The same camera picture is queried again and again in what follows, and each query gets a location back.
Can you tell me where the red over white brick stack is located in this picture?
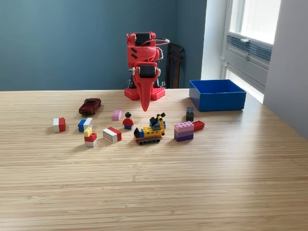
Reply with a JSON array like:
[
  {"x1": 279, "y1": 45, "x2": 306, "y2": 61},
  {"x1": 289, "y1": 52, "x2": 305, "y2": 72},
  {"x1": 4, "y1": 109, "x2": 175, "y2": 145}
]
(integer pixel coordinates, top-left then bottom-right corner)
[{"x1": 84, "y1": 132, "x2": 98, "y2": 148}]

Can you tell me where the dark red toy car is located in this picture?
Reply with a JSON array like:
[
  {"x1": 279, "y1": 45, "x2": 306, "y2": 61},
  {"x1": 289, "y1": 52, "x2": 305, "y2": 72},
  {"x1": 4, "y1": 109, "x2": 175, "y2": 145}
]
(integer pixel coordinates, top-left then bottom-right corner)
[{"x1": 78, "y1": 98, "x2": 102, "y2": 116}]

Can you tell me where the yellow toy digger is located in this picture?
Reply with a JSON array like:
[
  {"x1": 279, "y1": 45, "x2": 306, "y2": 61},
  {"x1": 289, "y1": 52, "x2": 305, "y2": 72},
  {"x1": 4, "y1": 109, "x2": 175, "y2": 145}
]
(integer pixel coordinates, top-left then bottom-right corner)
[{"x1": 133, "y1": 112, "x2": 167, "y2": 146}]

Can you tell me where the white window frame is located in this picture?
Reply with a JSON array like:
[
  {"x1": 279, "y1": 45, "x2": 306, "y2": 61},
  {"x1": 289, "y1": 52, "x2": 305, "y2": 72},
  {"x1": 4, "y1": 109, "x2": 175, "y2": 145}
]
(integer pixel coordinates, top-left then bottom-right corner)
[{"x1": 222, "y1": 0, "x2": 282, "y2": 104}]

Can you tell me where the long red and white brick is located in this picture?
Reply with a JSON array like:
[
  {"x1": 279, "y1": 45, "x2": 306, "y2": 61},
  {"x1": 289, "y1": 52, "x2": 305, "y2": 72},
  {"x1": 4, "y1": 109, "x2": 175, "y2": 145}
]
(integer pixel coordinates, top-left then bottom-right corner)
[{"x1": 102, "y1": 127, "x2": 123, "y2": 144}]

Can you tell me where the pink and purple brick stack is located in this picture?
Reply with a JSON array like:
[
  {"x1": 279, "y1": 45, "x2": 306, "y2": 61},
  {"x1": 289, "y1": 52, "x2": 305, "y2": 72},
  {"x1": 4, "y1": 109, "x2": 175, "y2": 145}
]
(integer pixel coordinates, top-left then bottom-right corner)
[{"x1": 174, "y1": 121, "x2": 195, "y2": 142}]

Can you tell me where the black brick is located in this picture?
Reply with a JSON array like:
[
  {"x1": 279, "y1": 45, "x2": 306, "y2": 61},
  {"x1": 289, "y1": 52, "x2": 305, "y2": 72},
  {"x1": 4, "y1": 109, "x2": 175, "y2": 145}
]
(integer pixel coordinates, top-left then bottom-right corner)
[{"x1": 185, "y1": 106, "x2": 195, "y2": 122}]

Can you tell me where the blue and white brick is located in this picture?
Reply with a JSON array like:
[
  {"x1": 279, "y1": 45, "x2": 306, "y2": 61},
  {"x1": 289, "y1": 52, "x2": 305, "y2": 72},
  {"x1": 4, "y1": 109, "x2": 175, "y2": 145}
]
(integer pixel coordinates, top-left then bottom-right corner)
[{"x1": 77, "y1": 117, "x2": 93, "y2": 133}]

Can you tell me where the toy figure red shirt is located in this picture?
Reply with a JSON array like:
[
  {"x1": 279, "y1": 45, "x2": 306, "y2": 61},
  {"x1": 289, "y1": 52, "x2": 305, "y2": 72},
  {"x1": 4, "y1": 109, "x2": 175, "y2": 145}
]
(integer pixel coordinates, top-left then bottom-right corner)
[{"x1": 122, "y1": 112, "x2": 135, "y2": 130}]

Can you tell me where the grey pleated window blind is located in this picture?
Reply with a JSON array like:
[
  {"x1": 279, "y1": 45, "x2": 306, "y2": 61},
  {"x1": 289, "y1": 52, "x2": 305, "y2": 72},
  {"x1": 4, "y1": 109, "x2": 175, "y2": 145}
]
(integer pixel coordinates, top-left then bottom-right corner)
[{"x1": 226, "y1": 33, "x2": 273, "y2": 64}]

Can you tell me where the blue plastic bin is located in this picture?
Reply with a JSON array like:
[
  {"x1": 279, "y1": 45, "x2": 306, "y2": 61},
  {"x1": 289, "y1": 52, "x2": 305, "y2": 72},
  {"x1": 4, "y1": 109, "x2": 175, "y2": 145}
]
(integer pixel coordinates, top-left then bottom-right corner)
[{"x1": 189, "y1": 79, "x2": 247, "y2": 112}]

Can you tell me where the red and white square brick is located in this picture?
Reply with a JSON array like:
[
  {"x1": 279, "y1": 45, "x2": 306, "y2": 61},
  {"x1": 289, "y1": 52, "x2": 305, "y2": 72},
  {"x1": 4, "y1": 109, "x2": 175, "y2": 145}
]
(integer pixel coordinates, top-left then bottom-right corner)
[{"x1": 52, "y1": 117, "x2": 66, "y2": 133}]

